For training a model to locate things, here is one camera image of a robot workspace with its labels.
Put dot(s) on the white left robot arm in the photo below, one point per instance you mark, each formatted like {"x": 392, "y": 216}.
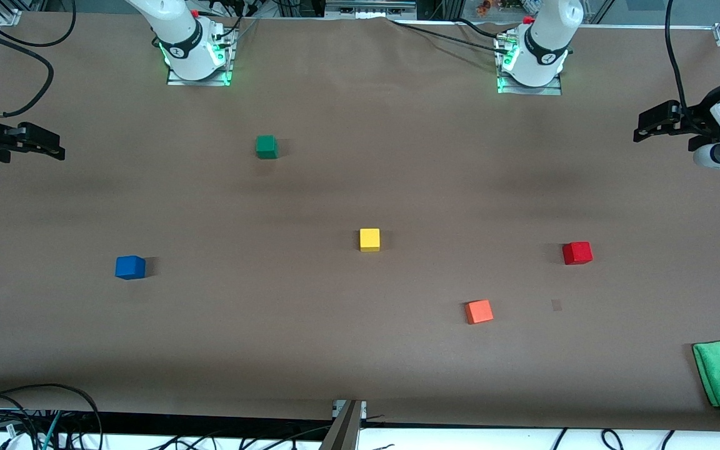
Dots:
{"x": 538, "y": 44}

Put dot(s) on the blue wooden cube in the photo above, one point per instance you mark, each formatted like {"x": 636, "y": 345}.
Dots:
{"x": 130, "y": 267}

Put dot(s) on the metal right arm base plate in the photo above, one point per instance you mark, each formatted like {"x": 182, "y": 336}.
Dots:
{"x": 197, "y": 82}

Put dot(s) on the brown paper table cover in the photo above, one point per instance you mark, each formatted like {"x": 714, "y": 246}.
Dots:
{"x": 272, "y": 312}

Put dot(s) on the green wooden cube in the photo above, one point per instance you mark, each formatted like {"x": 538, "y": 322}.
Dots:
{"x": 266, "y": 147}

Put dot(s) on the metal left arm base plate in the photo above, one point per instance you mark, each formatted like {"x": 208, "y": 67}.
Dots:
{"x": 529, "y": 91}

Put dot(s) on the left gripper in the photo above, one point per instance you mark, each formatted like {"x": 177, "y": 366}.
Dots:
{"x": 692, "y": 120}

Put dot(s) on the orange wooden cube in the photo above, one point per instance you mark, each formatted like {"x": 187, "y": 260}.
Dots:
{"x": 479, "y": 311}

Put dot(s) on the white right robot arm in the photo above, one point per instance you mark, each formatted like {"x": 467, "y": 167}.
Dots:
{"x": 179, "y": 31}

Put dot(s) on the yellow wooden cube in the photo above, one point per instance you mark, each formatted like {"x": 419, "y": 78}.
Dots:
{"x": 370, "y": 239}

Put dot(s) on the red wooden cube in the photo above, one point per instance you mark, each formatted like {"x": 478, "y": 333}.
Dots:
{"x": 577, "y": 253}

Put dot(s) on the aluminium profile bracket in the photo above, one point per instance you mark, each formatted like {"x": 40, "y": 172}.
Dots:
{"x": 344, "y": 431}

